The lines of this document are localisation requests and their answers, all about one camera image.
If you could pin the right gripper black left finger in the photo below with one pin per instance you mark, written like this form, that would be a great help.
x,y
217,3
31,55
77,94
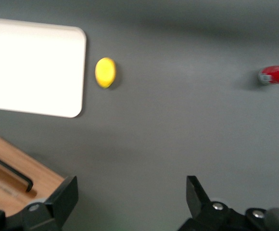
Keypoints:
x,y
62,197

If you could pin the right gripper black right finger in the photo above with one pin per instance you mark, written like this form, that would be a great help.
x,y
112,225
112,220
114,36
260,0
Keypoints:
x,y
198,197

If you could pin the oak wooden drawer cabinet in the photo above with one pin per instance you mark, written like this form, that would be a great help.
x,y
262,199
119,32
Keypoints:
x,y
45,178

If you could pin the beige rectangular plastic tray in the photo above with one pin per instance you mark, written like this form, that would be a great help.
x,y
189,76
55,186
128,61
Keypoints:
x,y
33,69

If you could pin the yellow lemon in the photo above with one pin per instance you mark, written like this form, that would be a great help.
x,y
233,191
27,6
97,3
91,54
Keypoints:
x,y
105,72

